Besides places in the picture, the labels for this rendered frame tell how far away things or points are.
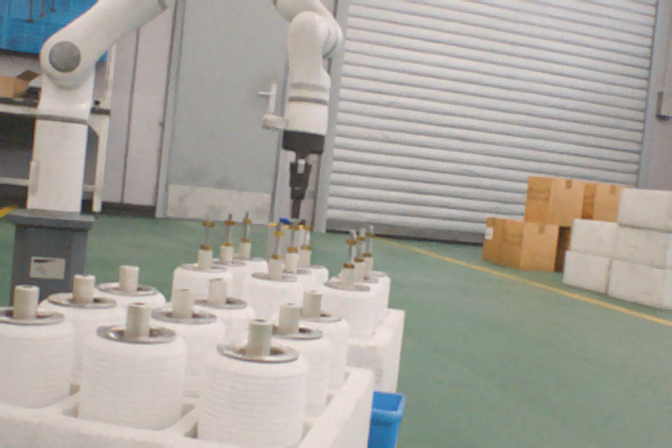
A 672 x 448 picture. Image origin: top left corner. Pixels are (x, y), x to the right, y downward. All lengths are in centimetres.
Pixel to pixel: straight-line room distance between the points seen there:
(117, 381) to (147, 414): 4
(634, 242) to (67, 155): 308
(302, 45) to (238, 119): 520
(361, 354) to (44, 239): 62
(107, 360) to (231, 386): 12
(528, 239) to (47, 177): 397
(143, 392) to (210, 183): 581
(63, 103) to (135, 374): 87
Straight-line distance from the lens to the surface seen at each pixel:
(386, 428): 109
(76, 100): 156
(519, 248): 516
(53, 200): 151
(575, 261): 447
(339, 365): 95
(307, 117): 137
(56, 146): 151
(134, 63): 654
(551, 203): 519
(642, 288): 401
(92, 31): 151
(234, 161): 656
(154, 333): 79
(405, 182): 688
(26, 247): 151
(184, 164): 650
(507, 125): 729
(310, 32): 138
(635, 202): 409
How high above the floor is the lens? 41
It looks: 3 degrees down
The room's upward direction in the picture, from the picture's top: 6 degrees clockwise
